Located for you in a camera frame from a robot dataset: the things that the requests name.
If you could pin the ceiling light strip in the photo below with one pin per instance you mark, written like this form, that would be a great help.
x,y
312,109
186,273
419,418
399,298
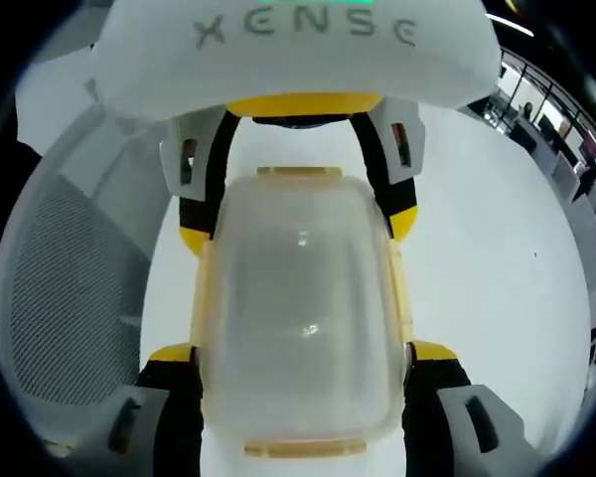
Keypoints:
x,y
509,24

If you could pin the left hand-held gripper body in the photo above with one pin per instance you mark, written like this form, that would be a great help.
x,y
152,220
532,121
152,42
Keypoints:
x,y
298,64

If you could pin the grey mesh office chair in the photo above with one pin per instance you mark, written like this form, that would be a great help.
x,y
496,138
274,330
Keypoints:
x,y
69,288

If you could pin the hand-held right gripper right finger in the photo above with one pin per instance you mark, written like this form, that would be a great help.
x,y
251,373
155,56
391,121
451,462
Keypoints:
x,y
427,407

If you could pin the dark monitor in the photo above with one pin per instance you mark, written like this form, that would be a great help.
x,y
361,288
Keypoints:
x,y
592,154
553,129

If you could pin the clear plastic box yellow buckles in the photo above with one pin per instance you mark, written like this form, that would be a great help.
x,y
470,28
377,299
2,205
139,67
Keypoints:
x,y
303,298

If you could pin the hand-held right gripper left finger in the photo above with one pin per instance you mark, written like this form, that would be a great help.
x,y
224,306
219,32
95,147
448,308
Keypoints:
x,y
179,407

